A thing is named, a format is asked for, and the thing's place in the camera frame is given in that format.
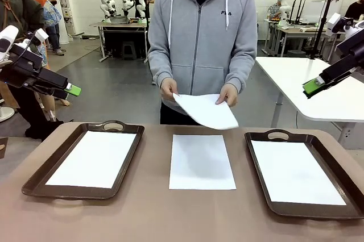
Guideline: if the bystander in dark green jacket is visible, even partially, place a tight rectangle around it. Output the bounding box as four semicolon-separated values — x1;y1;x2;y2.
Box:
0;0;65;142

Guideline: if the person's left forearm grey sleeve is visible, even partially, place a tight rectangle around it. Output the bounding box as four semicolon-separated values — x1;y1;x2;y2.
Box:
226;51;258;94

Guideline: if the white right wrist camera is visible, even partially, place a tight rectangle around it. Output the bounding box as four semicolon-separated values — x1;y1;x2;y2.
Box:
325;12;355;37

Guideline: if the background grey desk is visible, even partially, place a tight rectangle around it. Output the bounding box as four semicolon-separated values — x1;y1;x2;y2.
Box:
263;19;342;58

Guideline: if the small brown board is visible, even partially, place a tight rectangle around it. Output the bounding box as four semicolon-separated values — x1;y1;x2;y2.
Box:
0;137;9;160

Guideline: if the person's left hand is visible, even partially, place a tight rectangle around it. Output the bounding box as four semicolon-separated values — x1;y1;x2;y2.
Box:
215;84;238;108

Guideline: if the white A4 paper sheet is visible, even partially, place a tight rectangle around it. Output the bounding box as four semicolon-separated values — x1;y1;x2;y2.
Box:
168;134;237;190
250;139;348;206
45;130;138;189

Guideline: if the white round stand base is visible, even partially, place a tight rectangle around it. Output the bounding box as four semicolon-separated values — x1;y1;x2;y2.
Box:
0;105;15;123

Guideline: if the person's right forearm grey sleeve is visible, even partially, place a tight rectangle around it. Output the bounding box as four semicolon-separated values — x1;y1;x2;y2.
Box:
147;48;175;89

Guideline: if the black articulated lamp stand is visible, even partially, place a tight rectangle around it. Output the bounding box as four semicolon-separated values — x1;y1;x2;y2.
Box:
292;0;310;26

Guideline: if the person's right hand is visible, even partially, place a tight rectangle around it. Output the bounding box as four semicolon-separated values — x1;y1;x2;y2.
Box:
160;78;180;102

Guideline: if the background workbench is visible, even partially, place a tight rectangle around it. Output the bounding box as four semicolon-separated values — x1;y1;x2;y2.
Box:
90;21;151;63

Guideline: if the white table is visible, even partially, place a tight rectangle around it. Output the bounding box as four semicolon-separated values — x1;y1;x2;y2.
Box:
255;56;364;149

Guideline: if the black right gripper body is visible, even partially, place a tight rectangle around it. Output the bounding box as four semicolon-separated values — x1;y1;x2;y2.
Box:
336;29;364;69

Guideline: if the black stool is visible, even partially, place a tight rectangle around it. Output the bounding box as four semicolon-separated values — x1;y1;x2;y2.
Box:
121;41;137;60

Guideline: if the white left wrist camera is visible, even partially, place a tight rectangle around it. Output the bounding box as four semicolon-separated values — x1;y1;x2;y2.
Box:
27;28;49;46

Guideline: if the seated person in plaid shirt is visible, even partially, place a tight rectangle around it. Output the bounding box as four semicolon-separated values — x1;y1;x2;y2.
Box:
268;2;282;22

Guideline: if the black camera tripod pole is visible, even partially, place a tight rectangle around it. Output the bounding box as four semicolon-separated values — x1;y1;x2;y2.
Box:
308;0;342;60

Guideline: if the masked person in black top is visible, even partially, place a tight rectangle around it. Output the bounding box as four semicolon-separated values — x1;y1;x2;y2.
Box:
344;0;364;20

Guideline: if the person in grey hoodie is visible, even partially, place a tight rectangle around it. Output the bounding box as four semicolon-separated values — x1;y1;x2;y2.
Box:
147;0;258;126

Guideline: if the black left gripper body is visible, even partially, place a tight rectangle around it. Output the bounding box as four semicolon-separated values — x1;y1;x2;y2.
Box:
0;44;43;88

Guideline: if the brown plastic tray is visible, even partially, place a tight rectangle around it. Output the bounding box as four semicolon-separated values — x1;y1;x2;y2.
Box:
22;120;145;201
243;129;364;220

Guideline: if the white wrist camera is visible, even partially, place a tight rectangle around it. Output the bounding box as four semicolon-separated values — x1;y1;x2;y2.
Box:
325;12;355;37
27;28;49;46

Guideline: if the bystander in blue patterned jacket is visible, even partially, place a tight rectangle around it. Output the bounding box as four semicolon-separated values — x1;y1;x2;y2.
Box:
39;0;67;56

